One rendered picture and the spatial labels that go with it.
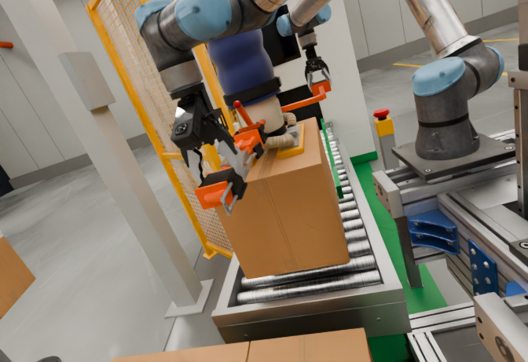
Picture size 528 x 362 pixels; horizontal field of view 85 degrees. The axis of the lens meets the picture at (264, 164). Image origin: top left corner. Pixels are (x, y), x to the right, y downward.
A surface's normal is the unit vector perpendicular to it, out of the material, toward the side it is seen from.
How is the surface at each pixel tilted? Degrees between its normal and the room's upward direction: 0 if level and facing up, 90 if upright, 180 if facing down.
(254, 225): 90
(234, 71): 75
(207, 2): 90
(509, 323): 0
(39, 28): 90
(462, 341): 0
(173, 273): 90
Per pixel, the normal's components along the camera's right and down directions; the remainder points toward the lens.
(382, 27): -0.03, 0.36
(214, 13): 0.71, 0.01
